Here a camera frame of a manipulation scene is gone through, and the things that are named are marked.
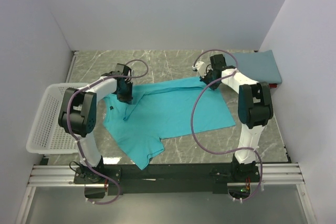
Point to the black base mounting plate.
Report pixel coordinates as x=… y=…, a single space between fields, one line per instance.
x=171 y=178

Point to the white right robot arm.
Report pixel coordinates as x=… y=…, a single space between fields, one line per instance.
x=254 y=106

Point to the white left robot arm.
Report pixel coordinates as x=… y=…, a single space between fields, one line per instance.
x=78 y=114

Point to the turquoise t shirt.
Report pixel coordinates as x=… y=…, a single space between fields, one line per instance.
x=161 y=117

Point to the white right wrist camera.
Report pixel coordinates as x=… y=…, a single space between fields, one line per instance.
x=199 y=67

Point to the folded red t shirt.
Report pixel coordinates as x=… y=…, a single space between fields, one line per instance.
x=273 y=85

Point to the aluminium rail frame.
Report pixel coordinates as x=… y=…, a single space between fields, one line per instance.
x=267 y=174

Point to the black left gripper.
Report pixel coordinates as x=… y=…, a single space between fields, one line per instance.
x=128 y=98

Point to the white plastic laundry basket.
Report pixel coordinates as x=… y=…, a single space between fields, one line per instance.
x=46 y=136

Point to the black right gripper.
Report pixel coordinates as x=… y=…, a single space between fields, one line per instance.
x=204 y=78

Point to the folded grey-blue t shirt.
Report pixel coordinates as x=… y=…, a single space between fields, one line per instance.
x=259 y=66

